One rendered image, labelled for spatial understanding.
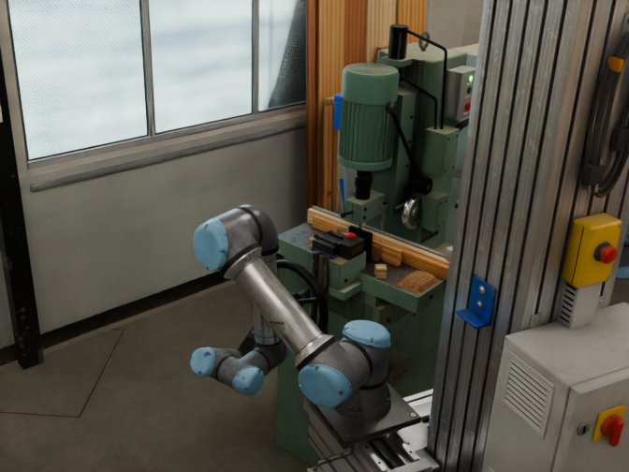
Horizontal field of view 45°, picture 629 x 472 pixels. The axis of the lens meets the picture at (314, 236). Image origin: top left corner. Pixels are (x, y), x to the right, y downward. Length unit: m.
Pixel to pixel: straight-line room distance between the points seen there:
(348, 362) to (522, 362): 0.44
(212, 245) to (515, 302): 0.70
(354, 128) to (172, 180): 1.54
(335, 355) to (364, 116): 0.88
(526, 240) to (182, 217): 2.56
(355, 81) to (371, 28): 1.85
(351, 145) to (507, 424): 1.11
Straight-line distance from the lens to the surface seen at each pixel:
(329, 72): 4.02
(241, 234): 1.84
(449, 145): 2.57
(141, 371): 3.57
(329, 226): 2.69
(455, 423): 1.91
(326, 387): 1.77
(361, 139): 2.41
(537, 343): 1.59
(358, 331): 1.88
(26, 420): 3.40
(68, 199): 3.52
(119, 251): 3.74
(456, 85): 2.59
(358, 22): 4.16
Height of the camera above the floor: 2.06
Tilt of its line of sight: 26 degrees down
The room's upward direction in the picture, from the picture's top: 2 degrees clockwise
